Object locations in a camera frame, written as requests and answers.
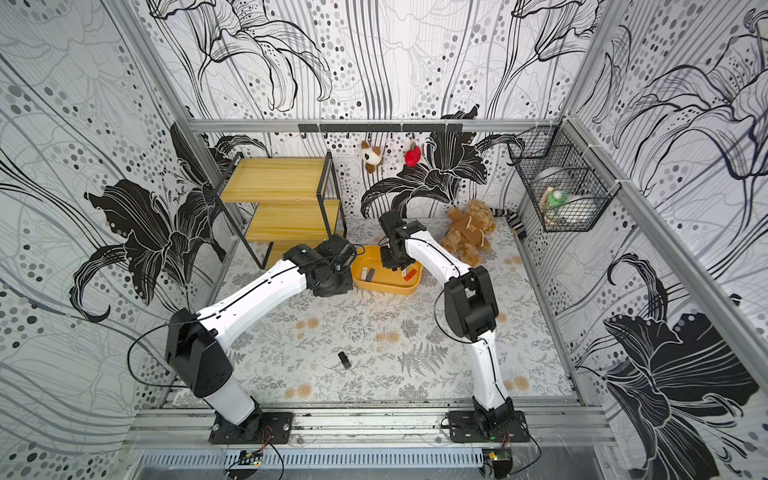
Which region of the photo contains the black usb flash drive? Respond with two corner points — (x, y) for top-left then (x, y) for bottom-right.
(338, 351), (351, 370)

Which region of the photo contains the brown teddy bear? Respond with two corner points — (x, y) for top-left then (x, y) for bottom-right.
(440, 199), (496, 267)

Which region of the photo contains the green white bottle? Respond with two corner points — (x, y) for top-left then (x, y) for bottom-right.
(545, 188), (569, 210)

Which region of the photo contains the striped black white object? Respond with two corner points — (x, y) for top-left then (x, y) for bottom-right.
(505, 209), (527, 240)

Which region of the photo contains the small circuit board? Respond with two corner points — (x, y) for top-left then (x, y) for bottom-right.
(237, 450), (264, 468)

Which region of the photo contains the black hanging rail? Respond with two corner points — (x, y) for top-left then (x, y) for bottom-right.
(297, 121), (465, 133)

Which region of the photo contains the wooden shelf black frame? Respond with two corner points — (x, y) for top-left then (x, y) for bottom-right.
(220, 151), (347, 270)

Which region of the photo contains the black power connector box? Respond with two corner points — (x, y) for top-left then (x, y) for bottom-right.
(482, 448), (514, 479)

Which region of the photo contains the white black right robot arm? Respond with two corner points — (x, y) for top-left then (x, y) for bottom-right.
(379, 210), (514, 437)

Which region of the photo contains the black wire basket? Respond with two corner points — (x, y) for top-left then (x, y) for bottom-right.
(506, 126), (612, 233)

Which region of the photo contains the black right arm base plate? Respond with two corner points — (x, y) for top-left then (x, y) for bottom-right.
(446, 410), (532, 445)

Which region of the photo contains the hanging dog plush toy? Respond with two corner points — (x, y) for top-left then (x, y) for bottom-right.
(360, 140), (382, 174)

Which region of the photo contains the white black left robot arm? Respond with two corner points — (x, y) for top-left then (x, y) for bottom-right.
(165, 234), (358, 429)

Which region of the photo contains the hanging red plush toy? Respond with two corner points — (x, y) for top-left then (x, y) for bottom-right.
(404, 142), (422, 168)

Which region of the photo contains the yellow plastic storage box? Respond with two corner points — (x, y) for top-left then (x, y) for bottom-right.
(350, 245), (423, 296)

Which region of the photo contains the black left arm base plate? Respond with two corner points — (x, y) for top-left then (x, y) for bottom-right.
(209, 410), (294, 445)

